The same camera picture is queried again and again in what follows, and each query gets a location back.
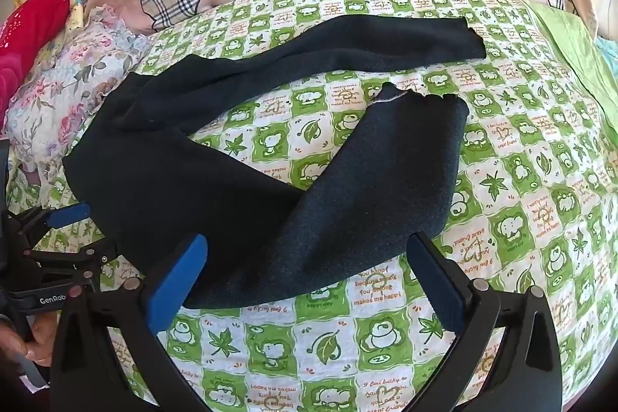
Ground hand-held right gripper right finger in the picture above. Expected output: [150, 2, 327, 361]
[407, 232, 563, 412]

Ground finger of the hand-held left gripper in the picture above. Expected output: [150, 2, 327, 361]
[7, 201, 93, 251]
[23, 244, 119, 283]

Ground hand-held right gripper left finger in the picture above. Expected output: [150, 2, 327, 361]
[51, 233, 213, 412]

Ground black pants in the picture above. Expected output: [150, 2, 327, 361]
[62, 17, 486, 310]

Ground person's left hand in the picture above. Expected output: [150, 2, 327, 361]
[0, 314, 63, 369]

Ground green checked bed sheet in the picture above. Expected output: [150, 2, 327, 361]
[10, 0, 618, 412]

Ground floral ruffled pillow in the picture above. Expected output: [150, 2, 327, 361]
[2, 4, 155, 193]

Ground red cloth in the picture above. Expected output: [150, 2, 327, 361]
[0, 0, 92, 81]

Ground small yellow cloth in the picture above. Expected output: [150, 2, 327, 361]
[68, 0, 90, 37]

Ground plain green cloth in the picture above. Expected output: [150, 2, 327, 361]
[524, 0, 618, 129]

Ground light blue cloth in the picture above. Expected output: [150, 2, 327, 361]
[594, 36, 618, 72]

